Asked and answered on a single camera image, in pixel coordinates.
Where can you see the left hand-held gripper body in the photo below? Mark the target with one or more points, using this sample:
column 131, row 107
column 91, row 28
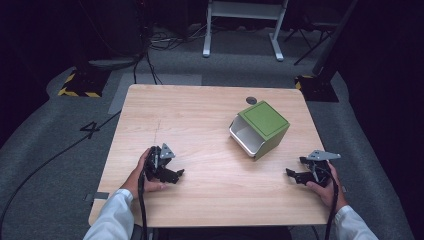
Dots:
column 156, row 161

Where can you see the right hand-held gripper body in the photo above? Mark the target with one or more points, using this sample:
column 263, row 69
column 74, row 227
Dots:
column 319, row 166

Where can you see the green drawer box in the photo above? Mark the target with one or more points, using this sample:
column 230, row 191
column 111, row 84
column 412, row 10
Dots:
column 268, row 128

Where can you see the white drawer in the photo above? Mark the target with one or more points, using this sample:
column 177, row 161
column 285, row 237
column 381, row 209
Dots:
column 245, row 135

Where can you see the person's left hand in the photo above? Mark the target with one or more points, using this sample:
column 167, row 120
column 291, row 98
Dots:
column 136, row 180

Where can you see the person's right hand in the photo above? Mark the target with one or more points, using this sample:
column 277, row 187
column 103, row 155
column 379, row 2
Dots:
column 328, row 195

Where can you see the grey tape strip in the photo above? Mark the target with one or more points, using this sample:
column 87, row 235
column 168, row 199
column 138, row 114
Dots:
column 100, row 196

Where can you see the black yellow striped stand base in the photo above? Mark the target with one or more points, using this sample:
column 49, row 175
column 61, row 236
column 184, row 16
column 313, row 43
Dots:
column 316, row 88
column 85, row 83

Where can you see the dark round table grommet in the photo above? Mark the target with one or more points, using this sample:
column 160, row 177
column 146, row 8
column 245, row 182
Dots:
column 251, row 100

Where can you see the black tripod stand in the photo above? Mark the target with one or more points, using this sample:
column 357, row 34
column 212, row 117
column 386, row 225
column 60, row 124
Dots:
column 310, row 40

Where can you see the dark equipment stand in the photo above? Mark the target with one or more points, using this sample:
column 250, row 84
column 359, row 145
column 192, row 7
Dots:
column 113, row 40

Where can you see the dark slanted metal pole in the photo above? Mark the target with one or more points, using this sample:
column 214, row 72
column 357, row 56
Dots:
column 335, row 36

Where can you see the white metal desk frame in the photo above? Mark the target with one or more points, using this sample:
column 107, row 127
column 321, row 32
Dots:
column 243, row 13

